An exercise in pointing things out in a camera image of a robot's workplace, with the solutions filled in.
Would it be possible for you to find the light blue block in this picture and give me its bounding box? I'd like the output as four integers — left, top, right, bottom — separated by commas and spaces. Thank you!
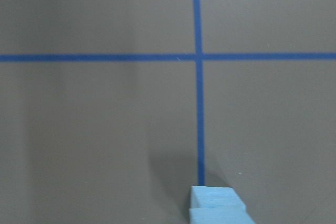
189, 206, 255, 224
190, 186, 246, 210

